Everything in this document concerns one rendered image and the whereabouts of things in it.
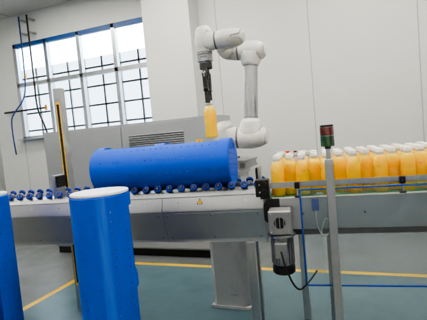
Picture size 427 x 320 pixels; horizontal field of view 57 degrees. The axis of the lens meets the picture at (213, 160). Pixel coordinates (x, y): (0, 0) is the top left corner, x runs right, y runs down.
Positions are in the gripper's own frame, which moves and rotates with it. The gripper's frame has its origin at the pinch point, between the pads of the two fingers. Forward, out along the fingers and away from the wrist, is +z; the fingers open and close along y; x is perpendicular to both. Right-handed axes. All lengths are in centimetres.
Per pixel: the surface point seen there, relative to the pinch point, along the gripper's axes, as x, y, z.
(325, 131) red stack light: 64, 40, 25
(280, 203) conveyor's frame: 40, 24, 61
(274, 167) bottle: 37, 18, 43
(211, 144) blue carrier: 1.6, 9.6, 27.7
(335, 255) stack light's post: 65, 39, 84
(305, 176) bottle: 53, 18, 48
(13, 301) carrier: -111, 48, 106
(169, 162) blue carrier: -22.6, 14.8, 36.3
